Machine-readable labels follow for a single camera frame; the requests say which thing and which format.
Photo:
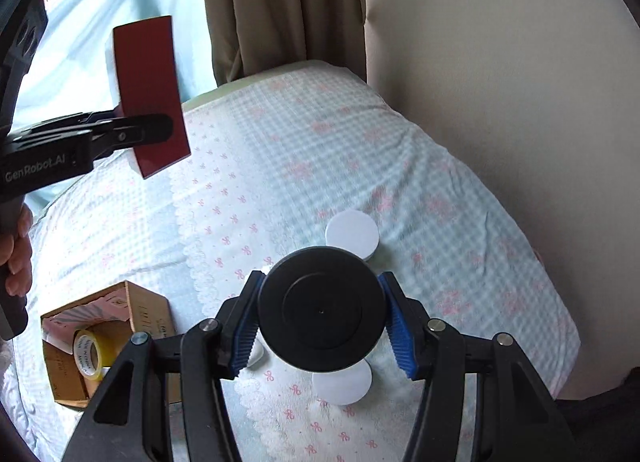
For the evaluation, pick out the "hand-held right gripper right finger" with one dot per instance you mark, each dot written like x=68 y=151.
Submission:
x=400 y=337

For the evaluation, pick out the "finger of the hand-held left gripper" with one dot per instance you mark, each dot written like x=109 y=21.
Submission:
x=95 y=117
x=135 y=129

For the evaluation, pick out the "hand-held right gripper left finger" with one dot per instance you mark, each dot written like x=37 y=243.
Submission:
x=245 y=337

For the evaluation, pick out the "red box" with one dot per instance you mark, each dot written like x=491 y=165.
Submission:
x=150 y=82

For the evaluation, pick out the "black round disc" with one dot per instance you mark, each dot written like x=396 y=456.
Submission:
x=322 y=309

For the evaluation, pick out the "brown cardboard box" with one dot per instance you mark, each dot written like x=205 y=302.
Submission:
x=145 y=307

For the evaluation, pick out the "person's left hand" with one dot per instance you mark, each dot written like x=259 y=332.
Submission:
x=17 y=257

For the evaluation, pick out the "white round disc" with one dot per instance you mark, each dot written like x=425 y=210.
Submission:
x=342 y=384
x=256 y=354
x=352 y=234

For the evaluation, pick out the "light green bed sheet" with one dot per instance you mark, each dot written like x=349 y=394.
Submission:
x=220 y=91

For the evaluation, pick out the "yellow tape roll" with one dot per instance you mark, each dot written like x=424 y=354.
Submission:
x=95 y=354

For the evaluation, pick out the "pink packet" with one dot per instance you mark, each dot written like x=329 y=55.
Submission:
x=95 y=312

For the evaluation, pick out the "brown curtain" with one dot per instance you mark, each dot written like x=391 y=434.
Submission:
x=280 y=7

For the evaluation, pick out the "white padded headboard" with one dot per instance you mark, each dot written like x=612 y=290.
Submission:
x=500 y=92

